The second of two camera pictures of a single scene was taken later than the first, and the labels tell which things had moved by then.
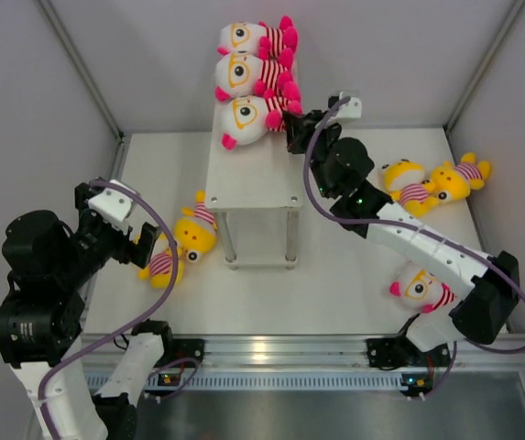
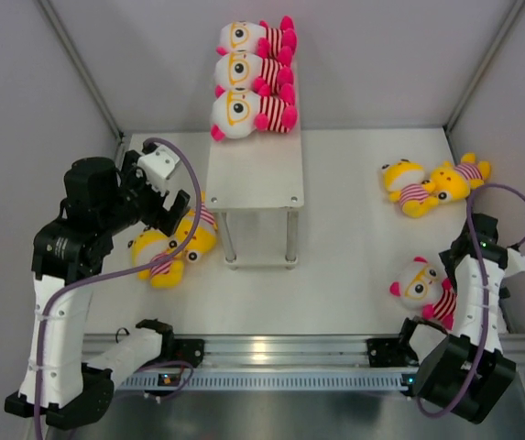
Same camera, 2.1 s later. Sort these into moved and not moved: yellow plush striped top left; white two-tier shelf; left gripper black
Moved: left gripper black
Not moved: yellow plush striped top left; white two-tier shelf
